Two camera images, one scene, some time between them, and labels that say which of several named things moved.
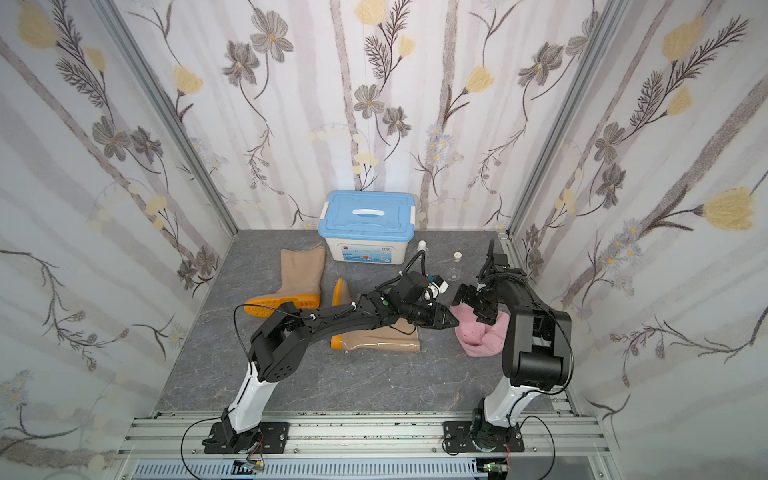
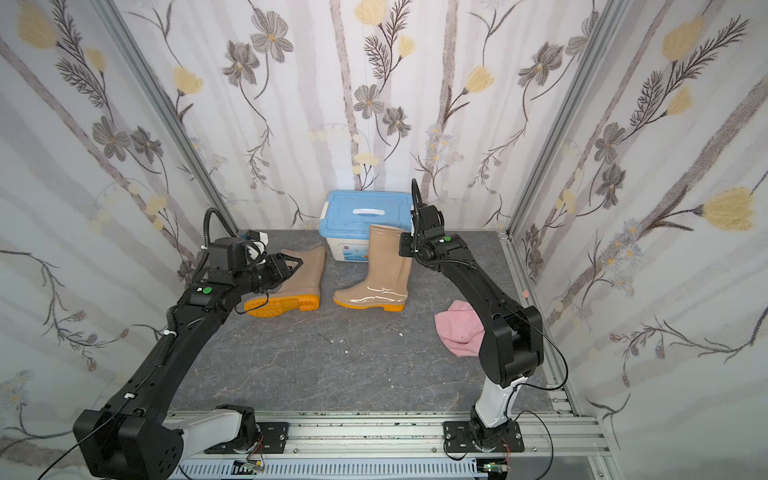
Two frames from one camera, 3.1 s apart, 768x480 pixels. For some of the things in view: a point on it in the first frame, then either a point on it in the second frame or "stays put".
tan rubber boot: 301,277 stays put
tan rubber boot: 400,335 to 389,276
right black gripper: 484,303 to 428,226
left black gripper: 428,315 to 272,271
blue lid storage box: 367,227 stays put
